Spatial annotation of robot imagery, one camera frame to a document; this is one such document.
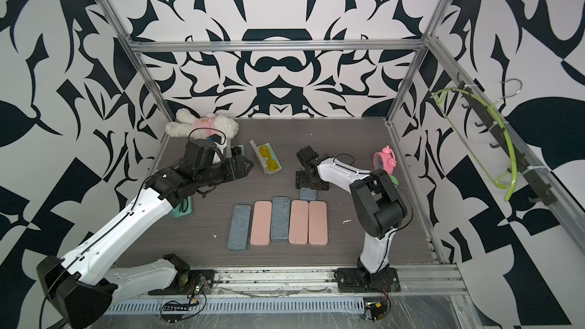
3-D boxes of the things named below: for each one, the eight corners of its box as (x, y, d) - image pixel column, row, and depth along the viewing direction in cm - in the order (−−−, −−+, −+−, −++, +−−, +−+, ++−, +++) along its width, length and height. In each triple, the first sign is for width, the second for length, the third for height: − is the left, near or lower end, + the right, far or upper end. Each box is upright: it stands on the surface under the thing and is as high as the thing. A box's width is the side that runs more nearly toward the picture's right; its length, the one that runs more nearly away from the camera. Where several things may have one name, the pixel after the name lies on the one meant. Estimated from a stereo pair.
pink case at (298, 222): (289, 244, 83) (289, 242, 81) (289, 202, 93) (289, 199, 91) (309, 244, 83) (309, 242, 81) (307, 202, 93) (307, 199, 91)
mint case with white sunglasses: (270, 241, 84) (269, 238, 82) (272, 200, 94) (272, 196, 92) (290, 241, 84) (290, 238, 82) (290, 200, 94) (290, 196, 92)
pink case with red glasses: (250, 246, 83) (249, 244, 80) (255, 203, 93) (254, 200, 91) (269, 246, 83) (269, 244, 80) (272, 203, 93) (272, 200, 91)
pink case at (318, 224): (308, 246, 83) (309, 244, 81) (306, 203, 93) (307, 200, 91) (330, 246, 83) (330, 244, 81) (325, 203, 93) (326, 200, 91)
